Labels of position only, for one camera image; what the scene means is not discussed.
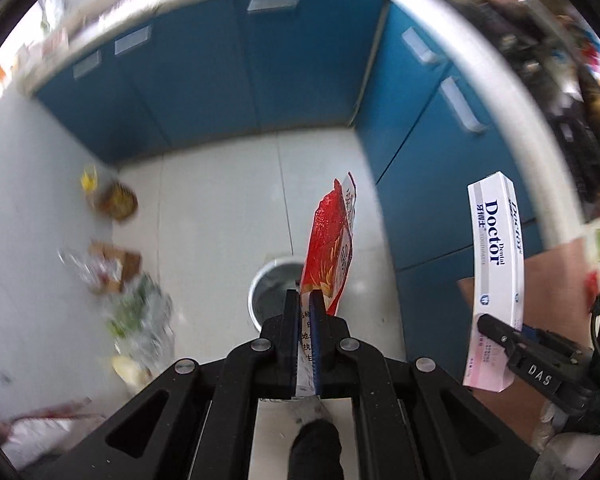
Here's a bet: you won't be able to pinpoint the red white snack bag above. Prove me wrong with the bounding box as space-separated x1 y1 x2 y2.
296 174 356 398

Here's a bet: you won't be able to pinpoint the white toothpaste box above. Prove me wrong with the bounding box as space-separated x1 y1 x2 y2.
463 172 524 392

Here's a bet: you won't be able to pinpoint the white trash bin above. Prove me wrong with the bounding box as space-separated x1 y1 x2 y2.
248 256 304 333

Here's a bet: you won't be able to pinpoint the blue kitchen cabinets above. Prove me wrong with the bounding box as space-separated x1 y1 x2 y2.
35 0 542 377

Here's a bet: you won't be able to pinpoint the plastic bag with vegetables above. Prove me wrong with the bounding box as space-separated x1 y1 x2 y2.
58 249 174 393

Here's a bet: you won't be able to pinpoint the brown cardboard box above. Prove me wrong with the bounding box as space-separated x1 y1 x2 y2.
88 240 142 294

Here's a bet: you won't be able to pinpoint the cooking oil bottle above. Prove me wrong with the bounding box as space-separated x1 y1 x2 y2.
80 165 138 222

